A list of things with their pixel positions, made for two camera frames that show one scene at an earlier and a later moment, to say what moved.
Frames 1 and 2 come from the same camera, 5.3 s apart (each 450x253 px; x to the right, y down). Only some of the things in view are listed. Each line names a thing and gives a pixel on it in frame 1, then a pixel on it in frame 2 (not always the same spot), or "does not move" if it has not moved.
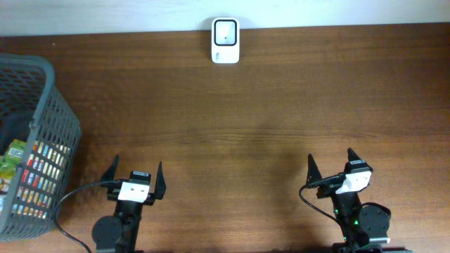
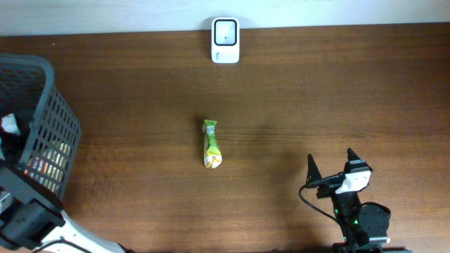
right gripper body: (324, 192) does not move
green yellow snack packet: (12, 157) to (212, 154)
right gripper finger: (352, 156) does not move
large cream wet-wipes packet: (41, 180) does not move
